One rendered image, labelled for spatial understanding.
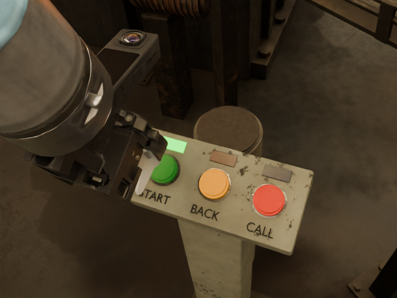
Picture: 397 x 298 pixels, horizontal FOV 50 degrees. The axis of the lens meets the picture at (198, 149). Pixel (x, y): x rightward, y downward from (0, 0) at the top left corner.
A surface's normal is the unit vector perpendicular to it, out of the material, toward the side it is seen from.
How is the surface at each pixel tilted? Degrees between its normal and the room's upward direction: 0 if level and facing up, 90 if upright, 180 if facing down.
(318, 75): 0
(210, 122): 0
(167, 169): 20
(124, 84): 88
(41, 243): 0
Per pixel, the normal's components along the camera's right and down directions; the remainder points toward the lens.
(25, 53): 0.87, 0.37
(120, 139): -0.20, -0.31
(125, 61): -0.05, -0.71
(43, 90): 0.75, 0.56
